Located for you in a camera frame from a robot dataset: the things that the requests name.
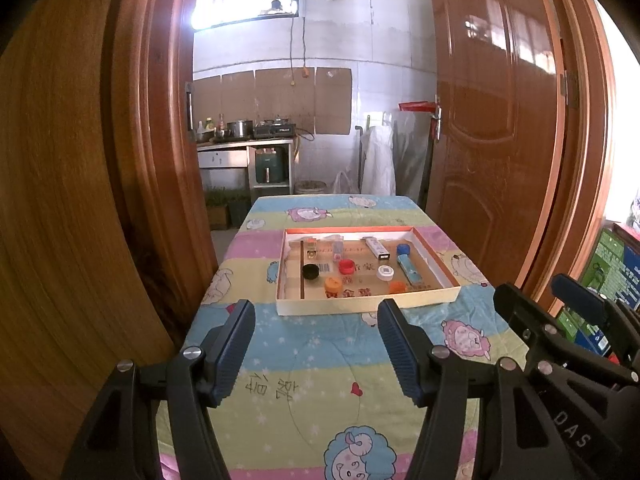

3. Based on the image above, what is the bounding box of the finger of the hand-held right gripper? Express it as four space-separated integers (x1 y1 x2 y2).
551 273 640 368
493 283 640 387

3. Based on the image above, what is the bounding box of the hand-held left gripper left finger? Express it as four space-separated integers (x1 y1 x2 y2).
60 299 257 480

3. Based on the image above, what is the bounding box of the green printed carton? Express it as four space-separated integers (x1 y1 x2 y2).
556 305 613 356
580 227 640 311

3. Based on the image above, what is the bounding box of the cardboard wall covering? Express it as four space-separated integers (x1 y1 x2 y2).
192 66 353 136

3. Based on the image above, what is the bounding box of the steel kitchen counter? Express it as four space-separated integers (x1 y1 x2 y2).
196 139 296 196

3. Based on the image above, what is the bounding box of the light blue slim pack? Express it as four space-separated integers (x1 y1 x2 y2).
397 255 423 283

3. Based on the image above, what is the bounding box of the metal door hinge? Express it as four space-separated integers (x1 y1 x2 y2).
560 72 580 108

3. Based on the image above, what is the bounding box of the white plastic bag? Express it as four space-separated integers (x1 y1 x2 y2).
332 170 361 195

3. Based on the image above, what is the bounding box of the glossy wooden door with handle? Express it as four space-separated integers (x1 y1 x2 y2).
425 0 616 311

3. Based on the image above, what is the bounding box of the hanging cord with orange plug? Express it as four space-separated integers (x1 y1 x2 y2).
289 17 311 83

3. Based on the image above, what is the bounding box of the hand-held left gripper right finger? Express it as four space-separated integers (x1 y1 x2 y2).
377 298 571 480

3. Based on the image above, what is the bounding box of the shallow cardboard box orange rim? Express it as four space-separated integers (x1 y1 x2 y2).
276 226 461 317

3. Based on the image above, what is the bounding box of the wooden door with latch plate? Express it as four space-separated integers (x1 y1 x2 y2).
0 0 221 480

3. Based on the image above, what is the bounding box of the black induction cooker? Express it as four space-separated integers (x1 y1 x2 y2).
252 122 296 139

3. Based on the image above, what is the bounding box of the white patterned cigarette box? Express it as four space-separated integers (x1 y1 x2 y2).
365 236 391 262

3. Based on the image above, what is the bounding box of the clear plastic sheeting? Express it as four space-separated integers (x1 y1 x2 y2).
360 110 436 198

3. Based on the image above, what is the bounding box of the crate with green plants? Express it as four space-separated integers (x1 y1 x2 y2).
206 192 251 231

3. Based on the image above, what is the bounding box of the green kitchen appliance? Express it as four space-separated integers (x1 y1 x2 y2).
255 147 287 183

